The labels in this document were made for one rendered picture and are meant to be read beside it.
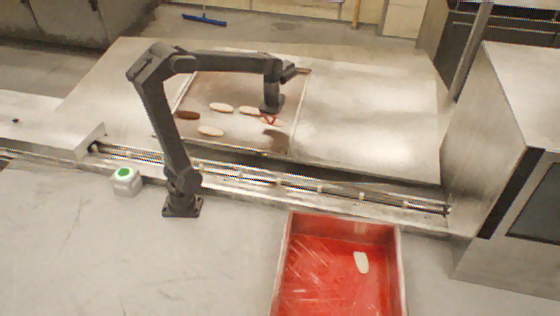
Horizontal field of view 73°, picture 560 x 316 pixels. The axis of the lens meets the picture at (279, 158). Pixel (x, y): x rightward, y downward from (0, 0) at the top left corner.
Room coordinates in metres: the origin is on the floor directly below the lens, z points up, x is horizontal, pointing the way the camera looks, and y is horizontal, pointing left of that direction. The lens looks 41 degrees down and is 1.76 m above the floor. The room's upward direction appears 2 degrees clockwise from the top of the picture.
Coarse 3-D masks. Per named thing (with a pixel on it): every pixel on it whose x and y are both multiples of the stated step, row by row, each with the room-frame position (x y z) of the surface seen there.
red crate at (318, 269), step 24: (312, 240) 0.71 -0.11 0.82; (336, 240) 0.71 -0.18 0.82; (288, 264) 0.62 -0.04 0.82; (312, 264) 0.62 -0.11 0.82; (336, 264) 0.63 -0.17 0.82; (384, 264) 0.63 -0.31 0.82; (288, 288) 0.55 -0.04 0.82; (312, 288) 0.55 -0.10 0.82; (336, 288) 0.55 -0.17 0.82; (360, 288) 0.55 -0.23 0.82; (384, 288) 0.56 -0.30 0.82; (288, 312) 0.48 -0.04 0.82; (312, 312) 0.48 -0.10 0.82; (336, 312) 0.48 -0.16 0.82; (360, 312) 0.49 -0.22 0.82; (384, 312) 0.49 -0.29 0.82
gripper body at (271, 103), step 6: (264, 96) 1.11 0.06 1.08; (270, 96) 1.10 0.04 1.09; (276, 96) 1.11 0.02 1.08; (282, 96) 1.16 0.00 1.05; (264, 102) 1.12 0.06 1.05; (270, 102) 1.10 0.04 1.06; (276, 102) 1.11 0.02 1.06; (258, 108) 1.10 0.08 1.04; (264, 108) 1.10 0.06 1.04; (270, 108) 1.10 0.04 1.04; (276, 108) 1.10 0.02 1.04; (270, 114) 1.08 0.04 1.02
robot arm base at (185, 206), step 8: (168, 192) 0.81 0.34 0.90; (168, 200) 0.81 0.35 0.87; (176, 200) 0.79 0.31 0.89; (184, 200) 0.80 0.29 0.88; (192, 200) 0.82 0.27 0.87; (200, 200) 0.85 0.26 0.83; (168, 208) 0.81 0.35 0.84; (176, 208) 0.79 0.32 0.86; (184, 208) 0.79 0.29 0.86; (192, 208) 0.81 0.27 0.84; (200, 208) 0.82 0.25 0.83; (168, 216) 0.78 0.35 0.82; (176, 216) 0.78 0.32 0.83; (184, 216) 0.78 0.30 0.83; (192, 216) 0.78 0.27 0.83
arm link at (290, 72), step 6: (288, 60) 1.19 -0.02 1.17; (276, 66) 1.08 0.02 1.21; (288, 66) 1.15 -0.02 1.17; (294, 66) 1.18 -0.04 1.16; (276, 72) 1.08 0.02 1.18; (282, 72) 1.10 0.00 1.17; (288, 72) 1.15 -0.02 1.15; (294, 72) 1.16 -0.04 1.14; (276, 78) 1.08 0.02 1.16; (288, 78) 1.14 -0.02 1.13; (282, 84) 1.15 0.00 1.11
